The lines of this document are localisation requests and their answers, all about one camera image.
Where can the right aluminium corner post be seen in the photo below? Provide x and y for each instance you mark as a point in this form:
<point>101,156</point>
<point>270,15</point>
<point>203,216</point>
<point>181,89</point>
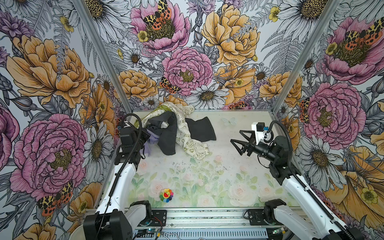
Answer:
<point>320,27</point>

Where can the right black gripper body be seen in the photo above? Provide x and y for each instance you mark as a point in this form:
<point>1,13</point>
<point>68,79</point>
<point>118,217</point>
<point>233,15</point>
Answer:
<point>263,150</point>

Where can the dark grey denim cloth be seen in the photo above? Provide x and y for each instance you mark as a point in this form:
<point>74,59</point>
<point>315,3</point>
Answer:
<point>165,126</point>

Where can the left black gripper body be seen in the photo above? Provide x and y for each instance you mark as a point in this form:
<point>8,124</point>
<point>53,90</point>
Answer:
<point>144,137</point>

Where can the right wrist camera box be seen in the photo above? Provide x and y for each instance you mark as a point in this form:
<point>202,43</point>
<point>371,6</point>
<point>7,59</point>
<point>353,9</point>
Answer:
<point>261,131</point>

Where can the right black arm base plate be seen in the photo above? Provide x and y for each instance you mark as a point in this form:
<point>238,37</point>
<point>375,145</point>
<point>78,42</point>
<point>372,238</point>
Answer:
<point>255,217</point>

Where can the cream printed cloth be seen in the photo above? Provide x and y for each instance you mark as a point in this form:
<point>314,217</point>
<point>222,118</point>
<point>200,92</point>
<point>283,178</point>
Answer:
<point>194,148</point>

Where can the left aluminium corner post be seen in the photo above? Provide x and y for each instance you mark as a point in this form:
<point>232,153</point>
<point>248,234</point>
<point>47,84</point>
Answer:
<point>96,39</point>

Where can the black cloth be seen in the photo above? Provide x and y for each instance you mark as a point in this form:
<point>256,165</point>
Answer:
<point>201,130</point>

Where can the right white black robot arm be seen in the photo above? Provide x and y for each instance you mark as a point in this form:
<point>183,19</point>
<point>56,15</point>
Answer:
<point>322,223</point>

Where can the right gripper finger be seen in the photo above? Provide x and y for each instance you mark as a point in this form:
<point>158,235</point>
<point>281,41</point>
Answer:
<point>249,136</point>
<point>242,147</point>

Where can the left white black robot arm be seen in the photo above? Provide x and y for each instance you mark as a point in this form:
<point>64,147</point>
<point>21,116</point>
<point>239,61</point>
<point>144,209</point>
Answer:
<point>113,219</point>

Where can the rainbow flower toy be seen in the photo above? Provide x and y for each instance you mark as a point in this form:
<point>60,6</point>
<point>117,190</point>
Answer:
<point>166,195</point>

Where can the green cloth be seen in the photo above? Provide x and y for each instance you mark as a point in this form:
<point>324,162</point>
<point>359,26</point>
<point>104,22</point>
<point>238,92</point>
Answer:
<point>156,113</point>

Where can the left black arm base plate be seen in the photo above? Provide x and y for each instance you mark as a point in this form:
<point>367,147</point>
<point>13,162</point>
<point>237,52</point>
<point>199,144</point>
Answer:
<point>159,219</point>

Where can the lilac purple cloth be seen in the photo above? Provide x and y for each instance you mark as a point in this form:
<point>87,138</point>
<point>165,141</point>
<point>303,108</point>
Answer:
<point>147,148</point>

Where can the aluminium corner post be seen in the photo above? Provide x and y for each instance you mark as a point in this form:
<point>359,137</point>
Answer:
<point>96,39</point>
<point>320,27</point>

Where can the aluminium front rail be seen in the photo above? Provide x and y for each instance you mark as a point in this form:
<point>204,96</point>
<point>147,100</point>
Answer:
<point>208,218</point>

